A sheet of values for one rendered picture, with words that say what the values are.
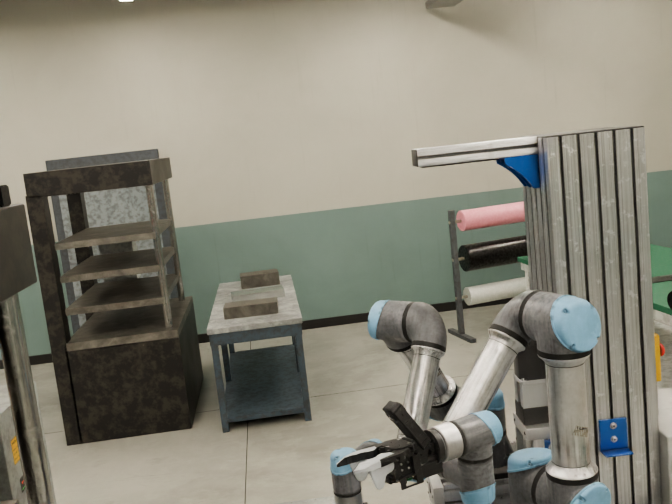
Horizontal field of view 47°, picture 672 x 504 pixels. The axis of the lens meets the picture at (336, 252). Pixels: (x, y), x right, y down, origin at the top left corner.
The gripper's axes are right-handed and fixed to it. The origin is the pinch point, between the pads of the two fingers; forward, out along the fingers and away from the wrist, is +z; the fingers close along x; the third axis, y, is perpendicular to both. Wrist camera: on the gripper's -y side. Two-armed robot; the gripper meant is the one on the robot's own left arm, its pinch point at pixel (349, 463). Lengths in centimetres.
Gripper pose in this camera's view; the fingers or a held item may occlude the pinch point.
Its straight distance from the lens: 154.7
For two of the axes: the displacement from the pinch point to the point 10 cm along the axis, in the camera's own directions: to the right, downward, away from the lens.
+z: -8.8, 1.7, -4.5
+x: -4.5, 0.5, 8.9
